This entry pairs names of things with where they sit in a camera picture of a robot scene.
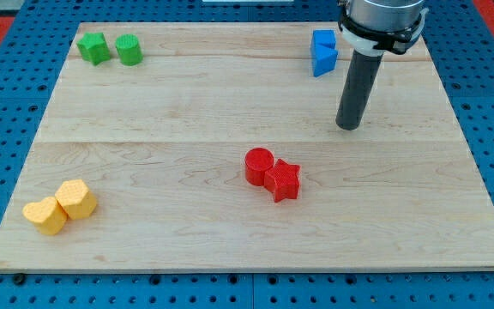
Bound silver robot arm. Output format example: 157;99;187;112
338;0;429;57

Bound red star block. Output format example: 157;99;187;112
263;159;301;203

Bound green star block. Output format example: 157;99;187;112
76;33;111;65

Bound red cylinder block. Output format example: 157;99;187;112
244;148;274;186

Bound blue triangle block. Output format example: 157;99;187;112
310;44;338;77

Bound blue cube block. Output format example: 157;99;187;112
311;29;336;49

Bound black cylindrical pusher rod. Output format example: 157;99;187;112
335;51;383;130

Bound green cylinder block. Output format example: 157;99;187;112
115;33;143;66

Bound yellow hexagon block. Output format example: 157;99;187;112
55;179;98;220

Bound yellow heart block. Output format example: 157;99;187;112
22;197;68;235

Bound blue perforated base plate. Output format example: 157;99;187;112
0;0;494;308

